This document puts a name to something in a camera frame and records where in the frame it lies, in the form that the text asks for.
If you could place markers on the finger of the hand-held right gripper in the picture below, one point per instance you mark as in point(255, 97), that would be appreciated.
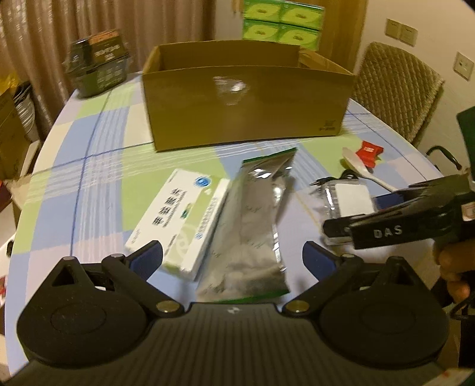
point(430, 189)
point(336, 228)

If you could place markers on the stacked metal buckets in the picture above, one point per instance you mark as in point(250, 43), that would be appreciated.
point(24, 111)

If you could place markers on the dark green panel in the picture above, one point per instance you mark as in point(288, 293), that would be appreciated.
point(467, 144)

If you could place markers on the person's right hand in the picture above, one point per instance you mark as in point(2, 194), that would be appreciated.
point(458, 267)

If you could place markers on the clear plastic box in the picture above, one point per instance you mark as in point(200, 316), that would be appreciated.
point(350, 200)

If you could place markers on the dark instant noodle pack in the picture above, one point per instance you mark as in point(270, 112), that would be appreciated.
point(98, 63)

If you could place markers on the white green medicine box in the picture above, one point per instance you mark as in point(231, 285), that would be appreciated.
point(178, 222)

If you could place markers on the red packet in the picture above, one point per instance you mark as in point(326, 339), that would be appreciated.
point(369, 154)

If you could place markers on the white plastic spoon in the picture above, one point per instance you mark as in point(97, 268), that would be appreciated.
point(356, 163)

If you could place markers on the wall switch plate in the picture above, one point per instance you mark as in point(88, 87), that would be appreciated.
point(394, 29)
point(409, 34)
point(465, 66)

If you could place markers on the silver foil pouch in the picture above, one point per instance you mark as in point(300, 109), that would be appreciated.
point(248, 230)

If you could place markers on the black metal frame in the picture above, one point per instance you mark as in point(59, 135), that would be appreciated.
point(443, 156)

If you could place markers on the green tissue pack bundle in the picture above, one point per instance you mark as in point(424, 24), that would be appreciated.
point(282, 18)

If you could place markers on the open cardboard carton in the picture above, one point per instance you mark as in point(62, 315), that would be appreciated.
point(13, 141)

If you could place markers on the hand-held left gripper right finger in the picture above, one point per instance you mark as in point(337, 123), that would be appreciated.
point(319, 261)

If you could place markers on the brown cardboard box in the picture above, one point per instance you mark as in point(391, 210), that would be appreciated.
point(245, 111)

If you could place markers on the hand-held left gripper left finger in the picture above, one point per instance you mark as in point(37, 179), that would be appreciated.
point(148, 256)

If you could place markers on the beige curtain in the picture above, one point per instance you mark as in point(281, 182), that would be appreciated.
point(74, 22)

